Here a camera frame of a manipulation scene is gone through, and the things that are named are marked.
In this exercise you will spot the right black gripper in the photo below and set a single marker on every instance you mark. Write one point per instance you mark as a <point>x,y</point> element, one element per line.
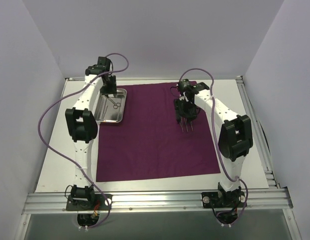
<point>186,115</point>

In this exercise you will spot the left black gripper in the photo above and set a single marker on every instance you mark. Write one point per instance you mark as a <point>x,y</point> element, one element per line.
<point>109,85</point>

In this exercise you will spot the steel instrument tray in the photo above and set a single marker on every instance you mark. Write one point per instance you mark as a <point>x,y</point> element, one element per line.
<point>104,111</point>

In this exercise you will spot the purple cloth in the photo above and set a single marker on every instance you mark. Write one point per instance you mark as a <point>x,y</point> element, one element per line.
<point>149,143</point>

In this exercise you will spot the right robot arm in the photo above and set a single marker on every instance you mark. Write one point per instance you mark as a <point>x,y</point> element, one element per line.
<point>231,132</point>

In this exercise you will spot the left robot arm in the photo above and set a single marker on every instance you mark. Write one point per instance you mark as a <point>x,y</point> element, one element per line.
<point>82,126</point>

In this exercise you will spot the steel scissors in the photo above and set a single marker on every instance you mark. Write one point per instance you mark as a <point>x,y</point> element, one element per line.
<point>116,105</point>

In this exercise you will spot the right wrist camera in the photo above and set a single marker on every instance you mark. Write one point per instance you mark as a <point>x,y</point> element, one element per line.
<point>184,85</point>

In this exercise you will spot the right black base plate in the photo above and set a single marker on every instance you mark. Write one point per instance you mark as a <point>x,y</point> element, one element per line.
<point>222,200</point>

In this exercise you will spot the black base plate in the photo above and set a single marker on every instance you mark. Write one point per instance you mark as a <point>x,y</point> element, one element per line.
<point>99,203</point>
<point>222,200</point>

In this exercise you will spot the aluminium right rail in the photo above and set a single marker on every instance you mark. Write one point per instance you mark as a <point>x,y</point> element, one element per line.
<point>259,139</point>

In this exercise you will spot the aluminium rail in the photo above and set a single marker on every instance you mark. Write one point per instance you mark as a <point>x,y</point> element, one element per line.
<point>259,139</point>
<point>157,201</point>

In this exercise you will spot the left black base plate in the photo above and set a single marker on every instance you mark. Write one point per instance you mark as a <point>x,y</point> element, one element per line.
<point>99,203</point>

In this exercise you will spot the aluminium front rail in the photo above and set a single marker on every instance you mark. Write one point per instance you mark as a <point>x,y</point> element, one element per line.
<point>157,201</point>

